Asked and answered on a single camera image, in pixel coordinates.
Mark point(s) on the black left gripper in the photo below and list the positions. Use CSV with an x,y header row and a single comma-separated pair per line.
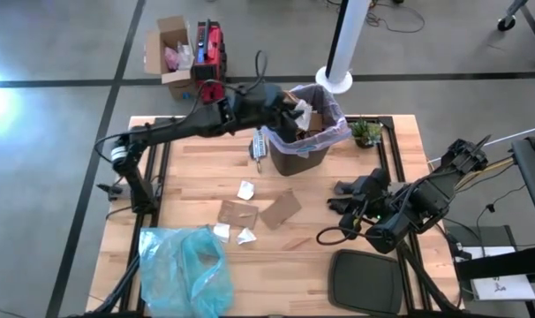
x,y
258,106

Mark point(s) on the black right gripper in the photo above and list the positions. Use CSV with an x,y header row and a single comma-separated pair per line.
x,y
391,207

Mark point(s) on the brown paper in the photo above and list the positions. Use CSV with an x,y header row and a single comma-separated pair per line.
x,y
290,98

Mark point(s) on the dark plastic trash bin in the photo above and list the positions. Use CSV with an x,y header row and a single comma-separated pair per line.
x,y
294,161

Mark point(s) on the small grey stick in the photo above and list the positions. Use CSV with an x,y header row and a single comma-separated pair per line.
x,y
258,167

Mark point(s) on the translucent blue plastic bag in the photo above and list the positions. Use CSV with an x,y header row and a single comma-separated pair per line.
x,y
179,274

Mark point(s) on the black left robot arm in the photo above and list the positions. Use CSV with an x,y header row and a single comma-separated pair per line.
x,y
175,128

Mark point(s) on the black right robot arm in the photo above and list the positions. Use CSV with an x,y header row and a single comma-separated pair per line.
x,y
439,192

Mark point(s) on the black fabric gloves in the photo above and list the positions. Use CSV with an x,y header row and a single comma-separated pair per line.
x,y
342,205

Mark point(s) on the small potted succulent plant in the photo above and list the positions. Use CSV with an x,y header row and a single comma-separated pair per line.
x,y
365,132

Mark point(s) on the black plastic bin lid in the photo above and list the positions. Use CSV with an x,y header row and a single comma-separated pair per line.
x,y
364,282

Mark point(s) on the red tool case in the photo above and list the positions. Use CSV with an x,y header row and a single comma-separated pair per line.
x,y
208,66

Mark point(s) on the white pole with round base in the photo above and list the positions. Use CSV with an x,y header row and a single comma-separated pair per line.
x,y
347,35

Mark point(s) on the pink wrapped item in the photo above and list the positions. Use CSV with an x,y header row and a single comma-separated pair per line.
x,y
171,58

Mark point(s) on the open cardboard box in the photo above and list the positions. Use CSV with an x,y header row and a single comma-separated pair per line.
x,y
170,28

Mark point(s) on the white paper sheet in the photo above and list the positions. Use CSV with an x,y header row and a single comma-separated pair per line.
x,y
501,289

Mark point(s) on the small black clamp device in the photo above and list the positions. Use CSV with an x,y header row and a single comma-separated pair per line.
x,y
110,190

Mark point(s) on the cart leg with caster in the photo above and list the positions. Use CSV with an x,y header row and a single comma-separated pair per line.
x,y
506,22

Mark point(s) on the black aluminium table frame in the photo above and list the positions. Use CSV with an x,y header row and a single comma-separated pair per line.
x,y
165,185

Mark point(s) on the black rig frame beam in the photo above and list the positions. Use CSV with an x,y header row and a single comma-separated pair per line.
x,y
506,265

